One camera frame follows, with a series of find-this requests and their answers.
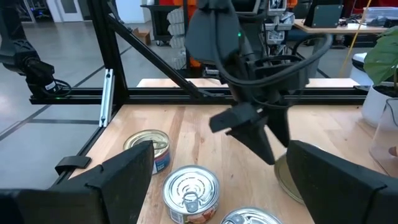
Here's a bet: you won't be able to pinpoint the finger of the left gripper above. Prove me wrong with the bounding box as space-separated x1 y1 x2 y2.
208 102 276 166
267 107 292 149

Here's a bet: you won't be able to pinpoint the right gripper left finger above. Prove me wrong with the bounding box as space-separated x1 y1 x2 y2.
49 139 155 224

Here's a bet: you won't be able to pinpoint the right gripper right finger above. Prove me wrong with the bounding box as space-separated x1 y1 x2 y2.
285 139 398 224

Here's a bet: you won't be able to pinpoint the gold can green label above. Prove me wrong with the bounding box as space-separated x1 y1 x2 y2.
273 143 327 205

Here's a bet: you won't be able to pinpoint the tall can blue pink label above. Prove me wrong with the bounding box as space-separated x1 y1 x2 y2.
123 129 172 175

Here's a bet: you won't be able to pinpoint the silver lid food can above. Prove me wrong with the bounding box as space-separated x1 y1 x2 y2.
220 206 284 224
162 165 221 224

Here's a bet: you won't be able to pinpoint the black table edge clip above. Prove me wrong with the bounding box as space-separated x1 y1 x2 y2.
55 155 92 175

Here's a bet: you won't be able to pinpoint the dark monitor panel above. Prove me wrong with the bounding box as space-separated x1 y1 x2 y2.
303 3 345 29

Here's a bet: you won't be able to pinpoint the light wooden desk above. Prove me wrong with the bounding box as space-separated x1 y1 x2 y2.
293 18 391 35

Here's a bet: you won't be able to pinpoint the white trash can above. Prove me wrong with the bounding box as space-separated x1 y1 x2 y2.
349 52 371 85

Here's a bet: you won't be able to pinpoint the silver aluminium extrusion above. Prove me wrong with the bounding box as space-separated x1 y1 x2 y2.
98 68 115 128

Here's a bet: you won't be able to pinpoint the green potted plant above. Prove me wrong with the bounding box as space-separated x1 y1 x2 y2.
361 26 398 128

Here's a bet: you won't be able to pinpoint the white stacked trays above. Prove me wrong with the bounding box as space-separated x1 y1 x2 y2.
167 7 187 71

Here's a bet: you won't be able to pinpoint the clear storage box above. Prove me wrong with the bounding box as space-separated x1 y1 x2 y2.
362 6 398 27

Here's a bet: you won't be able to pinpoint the black shelf cart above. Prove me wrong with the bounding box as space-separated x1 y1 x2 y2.
139 0 187 43

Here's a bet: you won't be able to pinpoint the cardboard box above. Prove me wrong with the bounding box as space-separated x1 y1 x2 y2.
132 27 152 45

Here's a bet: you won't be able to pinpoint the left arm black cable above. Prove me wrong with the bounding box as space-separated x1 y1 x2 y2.
214 32 334 88

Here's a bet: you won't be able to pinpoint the yellow cable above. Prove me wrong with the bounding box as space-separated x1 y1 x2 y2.
340 0 373 75

